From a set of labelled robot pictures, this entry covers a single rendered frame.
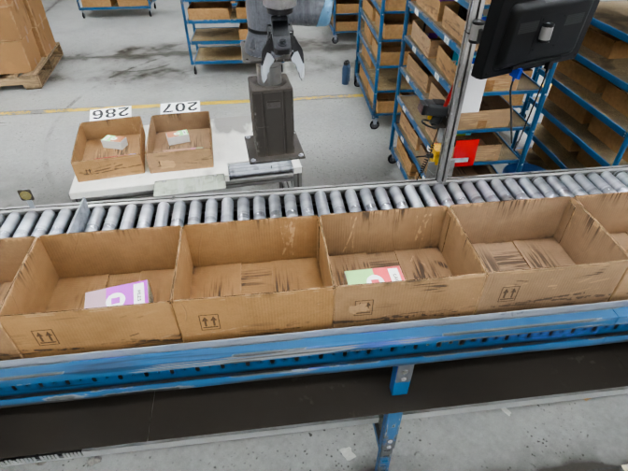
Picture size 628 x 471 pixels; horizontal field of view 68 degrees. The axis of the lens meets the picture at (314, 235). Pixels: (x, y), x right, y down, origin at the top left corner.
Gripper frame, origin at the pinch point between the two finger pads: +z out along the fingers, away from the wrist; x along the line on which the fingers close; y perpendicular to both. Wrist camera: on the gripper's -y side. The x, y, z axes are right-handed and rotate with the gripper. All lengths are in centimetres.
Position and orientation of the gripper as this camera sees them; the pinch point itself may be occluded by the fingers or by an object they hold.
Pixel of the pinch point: (283, 80)
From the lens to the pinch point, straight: 144.8
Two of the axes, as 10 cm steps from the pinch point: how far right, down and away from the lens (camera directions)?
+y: -1.5, -6.8, 7.2
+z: -0.1, 7.3, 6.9
